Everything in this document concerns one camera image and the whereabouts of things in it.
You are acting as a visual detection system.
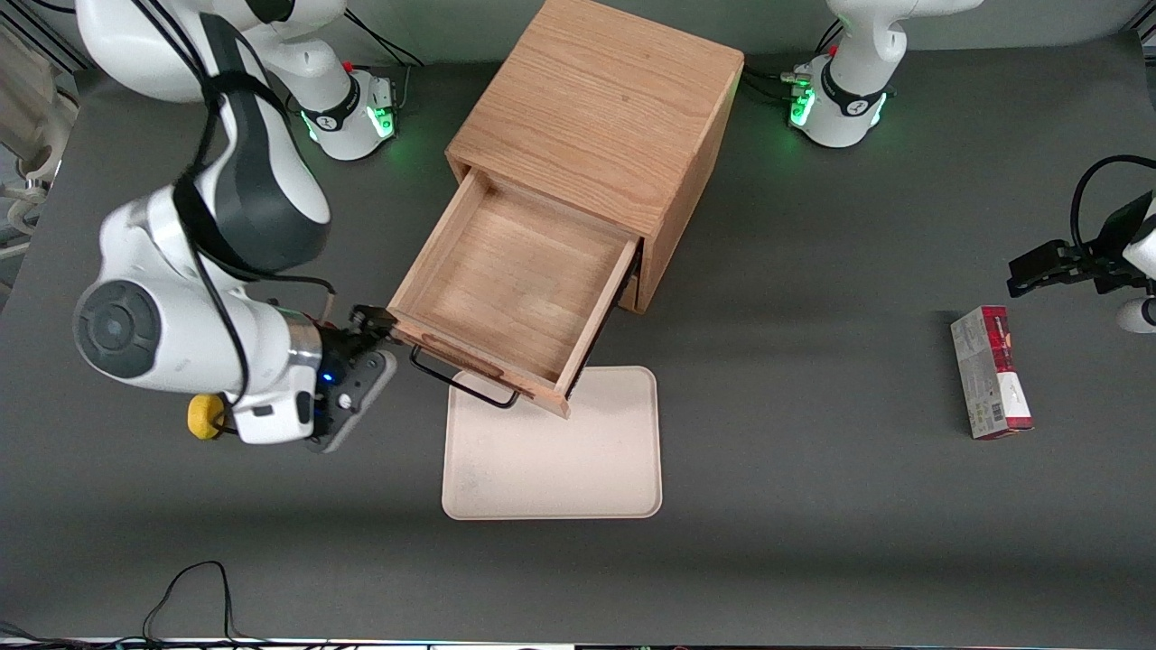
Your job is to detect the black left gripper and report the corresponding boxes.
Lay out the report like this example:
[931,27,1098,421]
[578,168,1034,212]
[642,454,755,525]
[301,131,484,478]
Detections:
[1008,191,1154,300]

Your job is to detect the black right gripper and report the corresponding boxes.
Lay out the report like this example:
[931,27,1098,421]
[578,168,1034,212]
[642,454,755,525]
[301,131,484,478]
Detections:
[314,305,399,409]

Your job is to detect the black metal drawer handle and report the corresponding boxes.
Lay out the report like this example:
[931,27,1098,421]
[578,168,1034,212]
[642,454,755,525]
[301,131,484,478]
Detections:
[408,345,522,411]

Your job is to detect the wooden drawer cabinet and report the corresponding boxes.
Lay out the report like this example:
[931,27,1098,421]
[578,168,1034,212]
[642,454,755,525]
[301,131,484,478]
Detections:
[445,0,747,316]

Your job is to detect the grey and red carton box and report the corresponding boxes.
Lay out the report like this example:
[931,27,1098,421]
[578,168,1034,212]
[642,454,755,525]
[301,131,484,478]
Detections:
[949,305,1036,441]

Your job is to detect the yellow lemon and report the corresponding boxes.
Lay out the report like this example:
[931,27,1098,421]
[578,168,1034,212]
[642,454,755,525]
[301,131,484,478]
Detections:
[186,394,227,441]

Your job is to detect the cream rectangular tray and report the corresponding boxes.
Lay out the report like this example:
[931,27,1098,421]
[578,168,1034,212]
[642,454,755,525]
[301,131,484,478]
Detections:
[441,365,664,522]

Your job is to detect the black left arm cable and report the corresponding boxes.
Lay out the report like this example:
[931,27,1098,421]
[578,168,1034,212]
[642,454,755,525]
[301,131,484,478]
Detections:
[1069,154,1156,250]

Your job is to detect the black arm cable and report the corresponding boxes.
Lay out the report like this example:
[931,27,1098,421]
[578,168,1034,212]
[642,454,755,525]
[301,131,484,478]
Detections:
[1069,154,1156,250]
[134,0,340,436]

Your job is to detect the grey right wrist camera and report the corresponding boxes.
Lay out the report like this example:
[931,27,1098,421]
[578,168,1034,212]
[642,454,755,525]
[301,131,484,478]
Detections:
[304,350,399,455]

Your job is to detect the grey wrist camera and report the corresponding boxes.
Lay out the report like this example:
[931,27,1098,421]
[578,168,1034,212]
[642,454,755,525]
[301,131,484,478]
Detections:
[304,350,399,455]
[1114,296,1156,336]

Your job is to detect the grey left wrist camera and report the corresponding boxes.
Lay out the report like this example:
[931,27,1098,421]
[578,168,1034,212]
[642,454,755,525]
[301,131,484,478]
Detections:
[1114,296,1156,336]

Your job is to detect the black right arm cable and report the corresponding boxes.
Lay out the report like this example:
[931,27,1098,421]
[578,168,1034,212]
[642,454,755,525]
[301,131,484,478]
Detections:
[134,0,340,436]

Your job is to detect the black right base cables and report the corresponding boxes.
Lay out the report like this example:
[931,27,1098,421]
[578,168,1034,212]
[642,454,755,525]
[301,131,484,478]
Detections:
[345,13,428,115]

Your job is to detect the black base cables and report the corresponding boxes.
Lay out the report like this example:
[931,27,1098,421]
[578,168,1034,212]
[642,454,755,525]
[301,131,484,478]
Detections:
[740,20,846,112]
[345,13,428,115]

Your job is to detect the black cable on table edge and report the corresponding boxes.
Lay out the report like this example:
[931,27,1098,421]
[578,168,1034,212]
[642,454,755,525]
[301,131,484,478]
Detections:
[142,560,238,647]

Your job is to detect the black left base cables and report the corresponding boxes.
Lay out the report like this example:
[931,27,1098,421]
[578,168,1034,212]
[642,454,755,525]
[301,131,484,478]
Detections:
[740,20,846,112]

